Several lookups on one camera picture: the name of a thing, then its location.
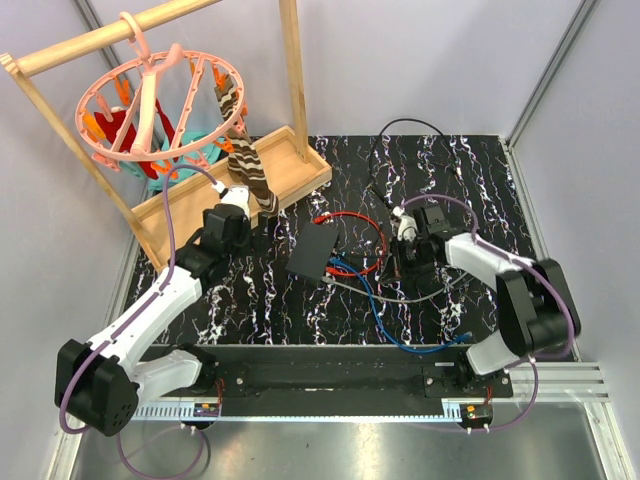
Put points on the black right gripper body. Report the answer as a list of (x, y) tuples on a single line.
[(408, 258)]

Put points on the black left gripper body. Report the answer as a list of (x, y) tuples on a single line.
[(242, 246)]

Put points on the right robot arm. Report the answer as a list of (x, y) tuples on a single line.
[(536, 312)]

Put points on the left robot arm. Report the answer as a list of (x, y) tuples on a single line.
[(102, 381)]

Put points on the brown striped sock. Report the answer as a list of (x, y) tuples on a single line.
[(244, 162)]

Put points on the teal cloth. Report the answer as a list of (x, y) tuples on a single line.
[(210, 152)]

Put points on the wooden drying rack stand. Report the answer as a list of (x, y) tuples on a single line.
[(155, 131)]

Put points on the black marble pattern mat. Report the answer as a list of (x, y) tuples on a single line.
[(258, 302)]

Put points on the pink round clip hanger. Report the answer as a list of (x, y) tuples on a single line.
[(134, 86)]

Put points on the red sock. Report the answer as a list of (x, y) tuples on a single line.
[(110, 120)]

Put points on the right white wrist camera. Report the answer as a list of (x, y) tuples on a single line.
[(405, 225)]

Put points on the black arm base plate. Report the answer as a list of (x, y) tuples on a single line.
[(332, 390)]

